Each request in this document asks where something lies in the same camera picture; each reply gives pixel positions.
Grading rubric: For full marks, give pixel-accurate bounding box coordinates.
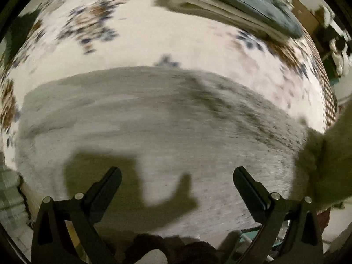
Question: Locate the floral printed blanket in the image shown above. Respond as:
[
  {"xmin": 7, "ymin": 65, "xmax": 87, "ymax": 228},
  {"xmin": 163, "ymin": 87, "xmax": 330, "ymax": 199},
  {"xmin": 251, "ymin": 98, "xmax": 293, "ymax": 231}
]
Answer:
[{"xmin": 0, "ymin": 0, "xmax": 337, "ymax": 171}]

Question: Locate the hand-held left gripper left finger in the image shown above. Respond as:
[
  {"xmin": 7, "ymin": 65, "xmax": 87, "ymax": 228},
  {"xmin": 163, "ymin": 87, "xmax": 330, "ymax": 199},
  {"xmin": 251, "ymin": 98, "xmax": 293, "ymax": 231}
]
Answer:
[{"xmin": 31, "ymin": 167, "xmax": 122, "ymax": 264}]

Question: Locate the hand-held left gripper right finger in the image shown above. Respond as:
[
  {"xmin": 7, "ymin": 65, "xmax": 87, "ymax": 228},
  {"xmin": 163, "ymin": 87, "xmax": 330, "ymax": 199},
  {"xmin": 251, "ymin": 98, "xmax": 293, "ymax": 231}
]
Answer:
[{"xmin": 233, "ymin": 166, "xmax": 324, "ymax": 264}]

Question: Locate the grey towel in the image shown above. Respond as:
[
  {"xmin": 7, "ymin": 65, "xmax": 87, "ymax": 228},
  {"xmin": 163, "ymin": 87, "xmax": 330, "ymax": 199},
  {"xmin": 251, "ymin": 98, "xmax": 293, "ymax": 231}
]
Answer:
[{"xmin": 15, "ymin": 66, "xmax": 317, "ymax": 243}]

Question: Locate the brown cardboard box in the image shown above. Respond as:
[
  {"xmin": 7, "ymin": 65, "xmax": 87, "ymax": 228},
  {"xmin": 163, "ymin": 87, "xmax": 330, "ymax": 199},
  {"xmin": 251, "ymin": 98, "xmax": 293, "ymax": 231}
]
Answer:
[{"xmin": 290, "ymin": 0, "xmax": 323, "ymax": 35}]

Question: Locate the dark green cloth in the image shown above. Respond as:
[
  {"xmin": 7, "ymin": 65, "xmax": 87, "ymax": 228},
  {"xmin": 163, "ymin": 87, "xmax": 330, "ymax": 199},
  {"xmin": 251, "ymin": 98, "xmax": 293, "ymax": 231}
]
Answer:
[{"xmin": 4, "ymin": 10, "xmax": 37, "ymax": 64}]

